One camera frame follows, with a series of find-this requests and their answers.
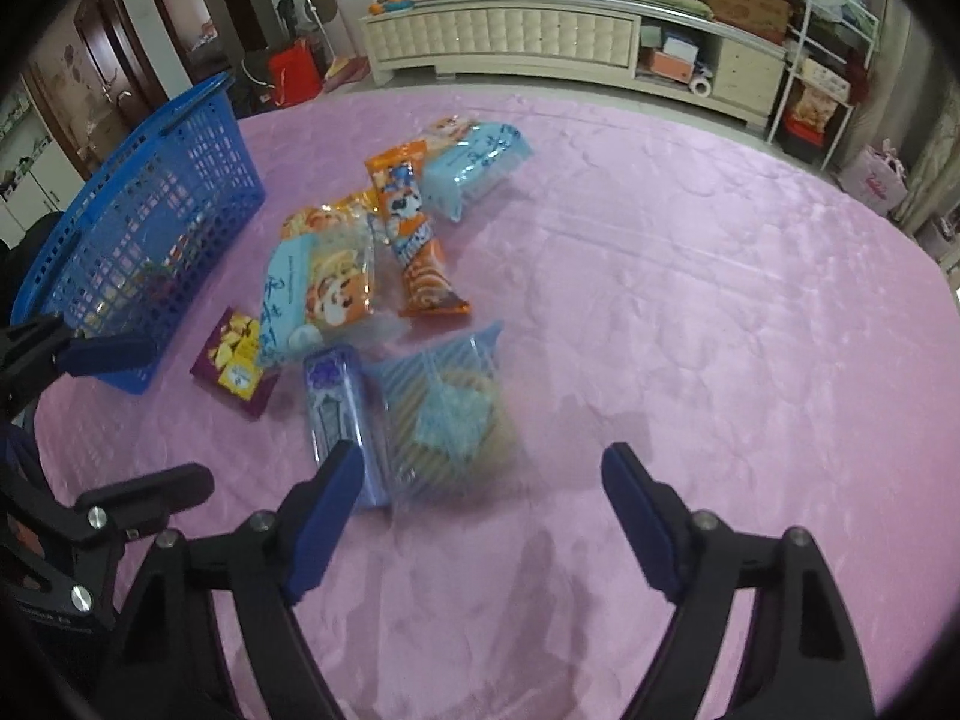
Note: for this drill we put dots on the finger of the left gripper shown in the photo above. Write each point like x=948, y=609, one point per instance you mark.
x=39, y=351
x=87, y=542

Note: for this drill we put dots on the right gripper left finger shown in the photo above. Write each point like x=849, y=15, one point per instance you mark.
x=166, y=654

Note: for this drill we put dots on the blue plastic basket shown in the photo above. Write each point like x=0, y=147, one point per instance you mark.
x=133, y=249

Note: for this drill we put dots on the purple yellow chip packet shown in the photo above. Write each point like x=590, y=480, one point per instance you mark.
x=228, y=364

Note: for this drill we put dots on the blue tiger cake pack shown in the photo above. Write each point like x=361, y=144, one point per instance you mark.
x=317, y=286

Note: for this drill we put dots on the orange yellow chip bag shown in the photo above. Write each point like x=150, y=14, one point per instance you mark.
x=352, y=210

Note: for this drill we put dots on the blue striped cookie pack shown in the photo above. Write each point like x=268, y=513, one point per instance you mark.
x=448, y=431

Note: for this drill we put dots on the red bag on floor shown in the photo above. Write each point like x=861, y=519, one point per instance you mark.
x=295, y=75

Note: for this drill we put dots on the orange cartoon snack bar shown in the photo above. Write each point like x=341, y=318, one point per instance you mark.
x=396, y=175

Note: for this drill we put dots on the pink quilted table cover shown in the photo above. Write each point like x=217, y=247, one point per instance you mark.
x=768, y=346

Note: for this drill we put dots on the pink gift bag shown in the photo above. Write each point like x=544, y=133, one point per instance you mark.
x=876, y=178

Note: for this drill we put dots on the light blue wafer pack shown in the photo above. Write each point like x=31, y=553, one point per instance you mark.
x=465, y=160

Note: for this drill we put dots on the cream tv cabinet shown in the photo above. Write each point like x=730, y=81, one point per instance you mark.
x=622, y=44

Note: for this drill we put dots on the white metal shelf rack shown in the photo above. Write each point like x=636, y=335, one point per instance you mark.
x=829, y=48

